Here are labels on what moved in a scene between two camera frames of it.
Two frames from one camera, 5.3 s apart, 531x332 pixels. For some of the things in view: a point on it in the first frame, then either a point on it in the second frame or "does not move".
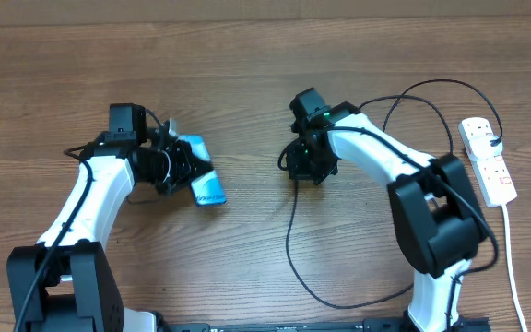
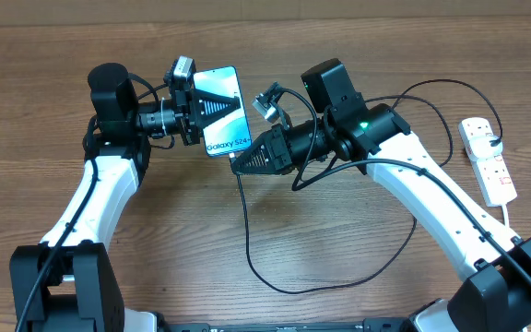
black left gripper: (188, 162) → (192, 123)
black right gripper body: (312, 165) → (282, 143)
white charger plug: (485, 147) does not move
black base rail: (476, 324) does not move
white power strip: (494, 181) does not move
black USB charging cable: (400, 98) → (396, 100)
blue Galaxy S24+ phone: (208, 190) → (230, 135)
